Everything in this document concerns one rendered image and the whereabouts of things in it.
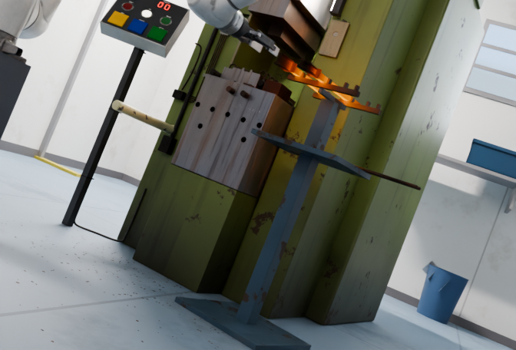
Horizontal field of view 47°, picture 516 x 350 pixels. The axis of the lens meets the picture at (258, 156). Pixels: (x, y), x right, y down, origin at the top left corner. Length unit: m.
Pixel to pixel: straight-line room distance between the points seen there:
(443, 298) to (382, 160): 2.77
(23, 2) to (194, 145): 1.14
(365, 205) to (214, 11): 1.50
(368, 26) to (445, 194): 3.59
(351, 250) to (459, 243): 3.20
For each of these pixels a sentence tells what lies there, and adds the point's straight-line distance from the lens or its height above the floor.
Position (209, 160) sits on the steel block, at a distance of 2.65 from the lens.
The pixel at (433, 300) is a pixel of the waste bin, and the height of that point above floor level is 0.16.
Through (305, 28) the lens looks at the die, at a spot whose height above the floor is 1.32.
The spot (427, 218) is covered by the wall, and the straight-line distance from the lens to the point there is 6.13.
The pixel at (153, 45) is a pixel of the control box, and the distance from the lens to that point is 2.88.
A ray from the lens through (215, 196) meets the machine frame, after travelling 2.60.
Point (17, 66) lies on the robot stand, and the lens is 1.88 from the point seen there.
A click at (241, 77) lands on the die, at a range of 2.76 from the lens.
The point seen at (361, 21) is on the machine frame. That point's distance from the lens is 2.79.
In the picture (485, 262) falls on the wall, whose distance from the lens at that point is 6.12.
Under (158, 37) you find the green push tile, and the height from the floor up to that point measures 0.99.
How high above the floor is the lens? 0.52
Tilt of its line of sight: 3 degrees up
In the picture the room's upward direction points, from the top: 22 degrees clockwise
